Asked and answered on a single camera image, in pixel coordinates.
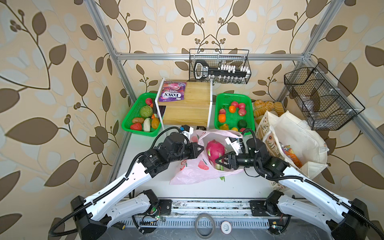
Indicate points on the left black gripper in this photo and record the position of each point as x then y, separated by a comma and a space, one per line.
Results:
194, 153

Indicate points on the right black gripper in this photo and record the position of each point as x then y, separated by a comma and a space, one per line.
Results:
231, 160

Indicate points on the pink plastic grocery bag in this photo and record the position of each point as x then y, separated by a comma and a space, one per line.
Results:
202, 168

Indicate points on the pink dragon fruit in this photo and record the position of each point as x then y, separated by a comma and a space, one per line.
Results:
214, 151

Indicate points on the yellow bell pepper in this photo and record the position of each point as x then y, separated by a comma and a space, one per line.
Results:
224, 127

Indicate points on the green fruit basket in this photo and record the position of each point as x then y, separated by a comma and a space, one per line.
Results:
224, 100

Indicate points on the cream canvas tote bag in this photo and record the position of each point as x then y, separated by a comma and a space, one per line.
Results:
288, 130

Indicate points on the orange Fox's candy bag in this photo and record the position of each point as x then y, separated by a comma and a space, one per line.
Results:
291, 155

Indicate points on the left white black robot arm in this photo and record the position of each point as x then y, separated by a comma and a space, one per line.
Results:
93, 215

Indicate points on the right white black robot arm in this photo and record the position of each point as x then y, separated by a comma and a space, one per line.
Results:
341, 218

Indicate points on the green avocado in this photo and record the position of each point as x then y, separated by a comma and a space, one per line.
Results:
242, 124

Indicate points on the white wooden two-tier shelf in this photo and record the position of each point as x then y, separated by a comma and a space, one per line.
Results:
194, 110

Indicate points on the small orange tangerine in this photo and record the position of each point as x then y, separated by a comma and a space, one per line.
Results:
232, 109

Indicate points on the white bread tray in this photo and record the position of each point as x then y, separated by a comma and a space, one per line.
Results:
261, 107

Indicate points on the left green vegetable basket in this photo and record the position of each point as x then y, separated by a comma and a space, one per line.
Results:
134, 112

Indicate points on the red strawberry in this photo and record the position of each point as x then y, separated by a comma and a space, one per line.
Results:
136, 127

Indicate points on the green cabbage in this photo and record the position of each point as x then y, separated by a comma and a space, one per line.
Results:
146, 112

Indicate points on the purple Fox's candy bag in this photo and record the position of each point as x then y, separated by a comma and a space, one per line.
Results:
172, 92

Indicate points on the grey tape roll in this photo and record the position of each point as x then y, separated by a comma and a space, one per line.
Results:
204, 221

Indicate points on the black barcode scanner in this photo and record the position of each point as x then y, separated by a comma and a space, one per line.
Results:
201, 70

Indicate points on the black wire basket rear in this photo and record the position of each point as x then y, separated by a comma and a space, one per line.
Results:
225, 66

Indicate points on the black wire basket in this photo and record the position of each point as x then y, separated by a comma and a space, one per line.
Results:
326, 103
225, 66

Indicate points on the black handle screwdriver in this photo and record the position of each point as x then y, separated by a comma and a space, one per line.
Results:
119, 225

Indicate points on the black wire basket right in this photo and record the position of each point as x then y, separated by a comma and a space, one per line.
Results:
326, 103

